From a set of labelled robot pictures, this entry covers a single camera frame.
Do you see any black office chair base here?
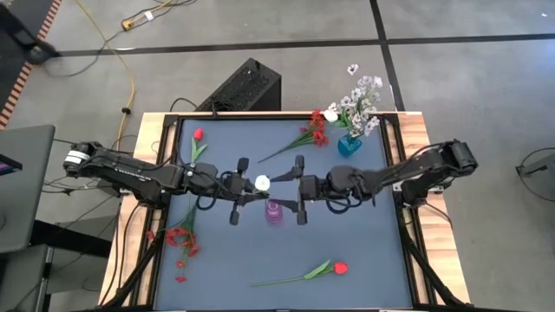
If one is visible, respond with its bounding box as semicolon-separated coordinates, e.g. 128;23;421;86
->
0;3;62;67

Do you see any red artificial flower bunch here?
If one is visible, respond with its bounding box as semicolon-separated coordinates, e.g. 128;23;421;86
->
146;203;202;284
257;108;331;166

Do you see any black computer tower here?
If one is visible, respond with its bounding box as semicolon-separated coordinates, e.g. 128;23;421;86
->
195;56;283;114

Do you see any blue textured glass vase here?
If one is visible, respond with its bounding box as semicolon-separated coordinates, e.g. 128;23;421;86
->
336;133;363;159

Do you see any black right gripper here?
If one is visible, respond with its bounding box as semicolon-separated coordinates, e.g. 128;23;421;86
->
269;154;331;227

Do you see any grey desk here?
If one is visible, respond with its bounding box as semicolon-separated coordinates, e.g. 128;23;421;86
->
0;124;56;255

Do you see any small white flower bunch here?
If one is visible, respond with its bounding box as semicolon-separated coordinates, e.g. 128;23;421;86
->
327;63;385;140

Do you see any black mat orange striped edge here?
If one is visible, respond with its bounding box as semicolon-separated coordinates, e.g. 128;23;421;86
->
0;0;64;131

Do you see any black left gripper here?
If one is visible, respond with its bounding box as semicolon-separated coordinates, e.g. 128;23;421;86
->
216;157;271;227

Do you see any pink ribbed glass vase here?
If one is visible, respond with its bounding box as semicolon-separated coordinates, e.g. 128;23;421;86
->
264;198;285;226

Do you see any yellow extension cable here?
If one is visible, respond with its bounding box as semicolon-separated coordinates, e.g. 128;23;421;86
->
74;0;175;151

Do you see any red artificial tulip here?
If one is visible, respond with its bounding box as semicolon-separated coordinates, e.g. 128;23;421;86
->
250;258;349;289
189;127;210;166

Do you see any black stand with cable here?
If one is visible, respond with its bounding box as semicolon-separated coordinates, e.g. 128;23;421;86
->
514;146;555;205

